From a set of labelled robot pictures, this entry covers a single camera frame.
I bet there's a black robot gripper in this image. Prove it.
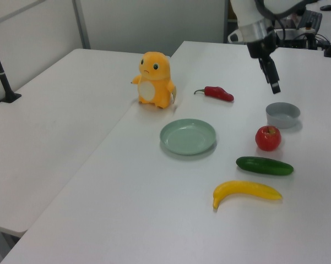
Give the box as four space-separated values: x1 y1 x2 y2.
246 30 281 95

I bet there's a red apple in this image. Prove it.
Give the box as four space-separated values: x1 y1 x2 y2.
254 125 282 152

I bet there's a grey bowl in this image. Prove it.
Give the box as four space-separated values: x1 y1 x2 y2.
265 102 301 129

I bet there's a grey metal box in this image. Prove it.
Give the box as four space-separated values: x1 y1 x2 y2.
275 27 307 48

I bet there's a red chili pepper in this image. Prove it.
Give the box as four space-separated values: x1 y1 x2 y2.
193 86 235 103

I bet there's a tan wooden cabinet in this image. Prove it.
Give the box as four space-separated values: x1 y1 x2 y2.
227 4 238 21

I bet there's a black computer keyboard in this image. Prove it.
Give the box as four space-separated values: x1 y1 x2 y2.
296 10 323 31

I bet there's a green cucumber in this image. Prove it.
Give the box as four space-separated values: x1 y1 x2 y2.
235 156 295 177

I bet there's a pale green plate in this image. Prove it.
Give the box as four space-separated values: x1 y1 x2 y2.
159 118 218 156

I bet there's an orange plush dinosaur toy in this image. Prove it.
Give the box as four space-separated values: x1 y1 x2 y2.
130 51 178 109

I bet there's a yellow banana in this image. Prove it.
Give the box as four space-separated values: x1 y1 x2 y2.
212 180 283 210

